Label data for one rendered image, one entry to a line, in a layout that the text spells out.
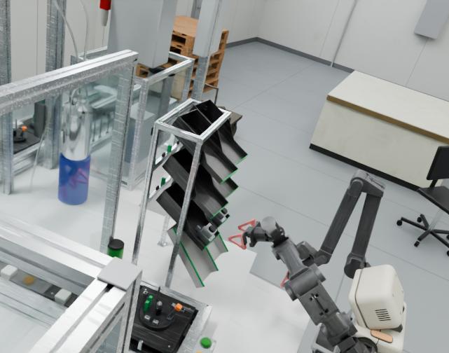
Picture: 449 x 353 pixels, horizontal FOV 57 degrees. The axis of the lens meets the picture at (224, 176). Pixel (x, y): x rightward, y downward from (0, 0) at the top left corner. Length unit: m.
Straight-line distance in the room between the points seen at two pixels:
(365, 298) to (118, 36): 1.85
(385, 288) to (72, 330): 1.31
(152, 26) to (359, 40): 9.92
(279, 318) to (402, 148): 4.22
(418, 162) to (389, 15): 6.53
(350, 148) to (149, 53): 4.05
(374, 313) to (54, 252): 1.31
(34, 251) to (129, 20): 2.13
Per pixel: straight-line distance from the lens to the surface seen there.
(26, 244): 0.42
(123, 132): 1.10
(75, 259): 0.41
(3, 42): 2.13
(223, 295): 2.02
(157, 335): 1.66
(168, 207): 1.69
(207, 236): 1.70
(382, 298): 1.55
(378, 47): 11.98
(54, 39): 2.40
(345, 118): 5.89
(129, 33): 2.48
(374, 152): 5.96
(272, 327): 1.97
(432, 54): 11.94
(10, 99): 0.73
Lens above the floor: 2.27
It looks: 29 degrees down
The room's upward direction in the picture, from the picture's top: 15 degrees clockwise
